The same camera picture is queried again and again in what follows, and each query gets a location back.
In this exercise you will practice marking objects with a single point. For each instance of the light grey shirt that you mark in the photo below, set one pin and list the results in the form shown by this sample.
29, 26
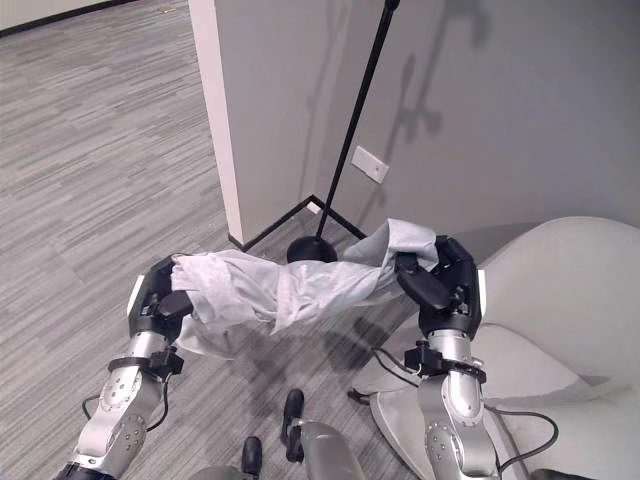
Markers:
300, 290

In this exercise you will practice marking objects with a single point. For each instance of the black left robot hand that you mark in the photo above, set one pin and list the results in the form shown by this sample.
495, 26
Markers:
152, 295

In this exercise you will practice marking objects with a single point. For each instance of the white wall outlet plate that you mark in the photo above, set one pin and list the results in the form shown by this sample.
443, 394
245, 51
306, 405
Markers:
370, 164

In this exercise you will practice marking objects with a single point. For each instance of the light grey sofa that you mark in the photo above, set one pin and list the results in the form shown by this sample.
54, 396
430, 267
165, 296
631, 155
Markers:
545, 350

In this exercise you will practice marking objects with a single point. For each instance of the black clothes rack stand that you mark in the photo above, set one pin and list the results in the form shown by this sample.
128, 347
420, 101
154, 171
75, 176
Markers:
345, 130

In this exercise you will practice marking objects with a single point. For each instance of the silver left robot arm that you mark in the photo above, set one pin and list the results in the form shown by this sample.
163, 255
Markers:
122, 400

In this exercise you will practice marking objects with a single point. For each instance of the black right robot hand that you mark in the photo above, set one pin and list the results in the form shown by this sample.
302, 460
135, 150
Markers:
440, 290

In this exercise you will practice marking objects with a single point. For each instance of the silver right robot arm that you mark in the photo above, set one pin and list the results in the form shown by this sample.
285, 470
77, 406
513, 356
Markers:
452, 400

